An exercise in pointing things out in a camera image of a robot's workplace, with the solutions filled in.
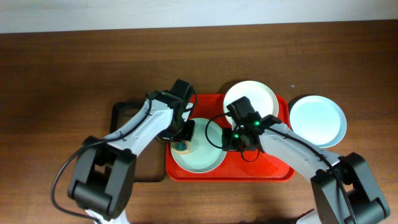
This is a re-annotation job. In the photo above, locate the light blue plate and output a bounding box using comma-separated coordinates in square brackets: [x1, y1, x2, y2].
[290, 95, 348, 148]

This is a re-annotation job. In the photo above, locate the green and orange sponge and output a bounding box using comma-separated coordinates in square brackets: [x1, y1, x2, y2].
[171, 141, 190, 154]

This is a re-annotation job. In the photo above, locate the white plate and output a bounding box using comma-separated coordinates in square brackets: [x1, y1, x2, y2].
[223, 81, 279, 118]

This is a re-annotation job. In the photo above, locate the light green plate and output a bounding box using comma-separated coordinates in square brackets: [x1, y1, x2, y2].
[171, 118, 226, 174]

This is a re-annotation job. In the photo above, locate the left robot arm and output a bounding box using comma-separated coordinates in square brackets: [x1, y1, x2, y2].
[67, 88, 197, 223]

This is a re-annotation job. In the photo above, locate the black small tray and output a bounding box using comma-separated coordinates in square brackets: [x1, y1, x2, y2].
[109, 101, 166, 182]

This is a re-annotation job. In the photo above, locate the red plastic tray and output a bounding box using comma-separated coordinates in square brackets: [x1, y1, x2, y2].
[165, 93, 295, 182]

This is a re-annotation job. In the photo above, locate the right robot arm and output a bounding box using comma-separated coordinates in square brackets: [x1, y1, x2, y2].
[232, 113, 391, 223]

